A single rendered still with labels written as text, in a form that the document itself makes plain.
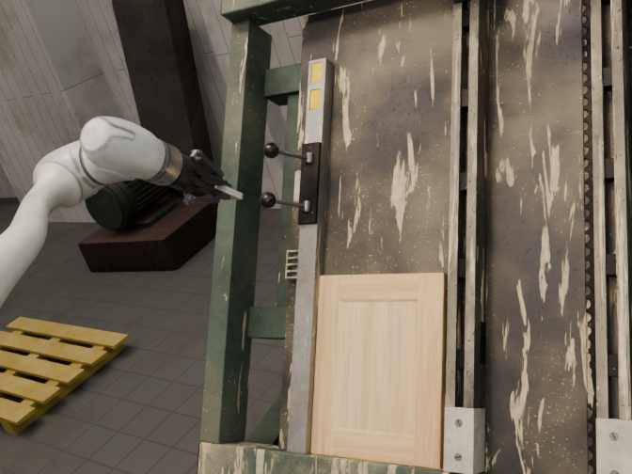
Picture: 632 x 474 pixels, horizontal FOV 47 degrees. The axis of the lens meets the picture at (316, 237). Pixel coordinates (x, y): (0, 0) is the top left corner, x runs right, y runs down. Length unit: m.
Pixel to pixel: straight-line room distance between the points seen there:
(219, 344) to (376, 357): 0.42
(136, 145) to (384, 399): 0.75
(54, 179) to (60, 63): 5.13
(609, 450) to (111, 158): 1.05
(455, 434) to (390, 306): 0.32
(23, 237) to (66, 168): 0.32
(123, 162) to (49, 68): 5.22
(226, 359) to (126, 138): 0.66
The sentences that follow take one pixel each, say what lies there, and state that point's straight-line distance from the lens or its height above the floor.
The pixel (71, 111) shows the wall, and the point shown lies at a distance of 6.65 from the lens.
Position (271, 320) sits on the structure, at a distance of 1.87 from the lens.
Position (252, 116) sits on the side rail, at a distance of 1.98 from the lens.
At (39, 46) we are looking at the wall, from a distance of 6.63.
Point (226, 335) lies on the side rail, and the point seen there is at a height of 1.11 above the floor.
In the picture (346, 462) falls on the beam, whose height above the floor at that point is 0.91.
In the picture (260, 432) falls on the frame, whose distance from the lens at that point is 2.03.
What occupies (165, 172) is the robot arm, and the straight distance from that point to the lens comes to 1.52.
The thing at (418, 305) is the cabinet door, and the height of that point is 1.15.
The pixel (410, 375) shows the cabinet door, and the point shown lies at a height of 1.03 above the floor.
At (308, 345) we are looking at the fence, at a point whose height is 1.09.
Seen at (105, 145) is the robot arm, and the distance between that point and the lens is 1.42.
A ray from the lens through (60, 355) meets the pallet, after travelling 4.60.
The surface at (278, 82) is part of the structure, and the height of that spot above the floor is 1.59.
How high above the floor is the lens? 1.97
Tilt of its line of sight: 23 degrees down
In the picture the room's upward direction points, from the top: 18 degrees counter-clockwise
